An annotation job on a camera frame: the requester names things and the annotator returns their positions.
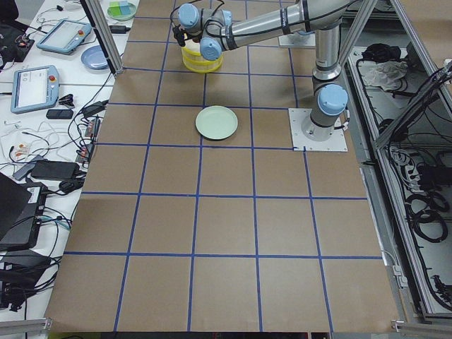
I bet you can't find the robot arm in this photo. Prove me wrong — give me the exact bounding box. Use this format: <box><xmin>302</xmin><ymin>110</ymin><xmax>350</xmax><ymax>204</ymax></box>
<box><xmin>172</xmin><ymin>1</ymin><xmax>352</xmax><ymax>96</ymax></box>

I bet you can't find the blue plate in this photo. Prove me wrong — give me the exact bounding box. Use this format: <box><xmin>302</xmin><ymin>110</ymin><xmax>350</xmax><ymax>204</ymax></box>
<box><xmin>81</xmin><ymin>45</ymin><xmax>109</xmax><ymax>70</ymax></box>

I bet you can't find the yellow steamer with cloth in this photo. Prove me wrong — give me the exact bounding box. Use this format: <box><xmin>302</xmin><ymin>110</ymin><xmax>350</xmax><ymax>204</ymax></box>
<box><xmin>183</xmin><ymin>58</ymin><xmax>223</xmax><ymax>73</ymax></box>

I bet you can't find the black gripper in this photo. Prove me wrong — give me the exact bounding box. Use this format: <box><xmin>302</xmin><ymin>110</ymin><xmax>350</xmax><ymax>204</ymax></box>
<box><xmin>174</xmin><ymin>25</ymin><xmax>198</xmax><ymax>47</ymax></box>

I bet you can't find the black power brick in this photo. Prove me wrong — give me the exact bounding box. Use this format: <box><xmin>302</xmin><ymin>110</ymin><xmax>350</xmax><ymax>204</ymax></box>
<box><xmin>109</xmin><ymin>25</ymin><xmax>131</xmax><ymax>34</ymax></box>

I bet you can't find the teach pendant tablet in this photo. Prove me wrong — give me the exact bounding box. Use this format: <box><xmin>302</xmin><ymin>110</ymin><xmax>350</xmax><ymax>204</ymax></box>
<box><xmin>37</xmin><ymin>19</ymin><xmax>92</xmax><ymax>55</ymax></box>
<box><xmin>11</xmin><ymin>65</ymin><xmax>59</xmax><ymax>114</ymax></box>

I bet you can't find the aluminium frame post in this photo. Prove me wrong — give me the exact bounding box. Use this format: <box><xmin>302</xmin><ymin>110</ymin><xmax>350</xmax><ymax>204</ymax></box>
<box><xmin>81</xmin><ymin>0</ymin><xmax>124</xmax><ymax>76</ymax></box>

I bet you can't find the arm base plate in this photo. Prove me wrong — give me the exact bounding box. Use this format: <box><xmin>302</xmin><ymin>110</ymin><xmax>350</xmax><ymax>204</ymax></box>
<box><xmin>278</xmin><ymin>31</ymin><xmax>316</xmax><ymax>49</ymax></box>
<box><xmin>288</xmin><ymin>108</ymin><xmax>348</xmax><ymax>153</ymax></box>

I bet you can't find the black power adapter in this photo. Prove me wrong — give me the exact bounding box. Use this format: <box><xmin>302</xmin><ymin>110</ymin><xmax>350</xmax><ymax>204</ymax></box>
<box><xmin>82</xmin><ymin>100</ymin><xmax>109</xmax><ymax>118</ymax></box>

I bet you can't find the green bowl with blocks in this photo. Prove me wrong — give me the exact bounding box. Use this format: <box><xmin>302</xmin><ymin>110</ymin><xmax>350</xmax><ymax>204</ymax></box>
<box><xmin>107</xmin><ymin>1</ymin><xmax>137</xmax><ymax>21</ymax></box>

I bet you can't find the light green plate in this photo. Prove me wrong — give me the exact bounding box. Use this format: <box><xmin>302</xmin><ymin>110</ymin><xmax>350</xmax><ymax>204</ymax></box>
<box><xmin>195</xmin><ymin>105</ymin><xmax>238</xmax><ymax>140</ymax></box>

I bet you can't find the yellow steamer basket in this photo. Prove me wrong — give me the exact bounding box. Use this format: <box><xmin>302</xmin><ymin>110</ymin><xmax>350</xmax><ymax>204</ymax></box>
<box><xmin>182</xmin><ymin>40</ymin><xmax>209</xmax><ymax>61</ymax></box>

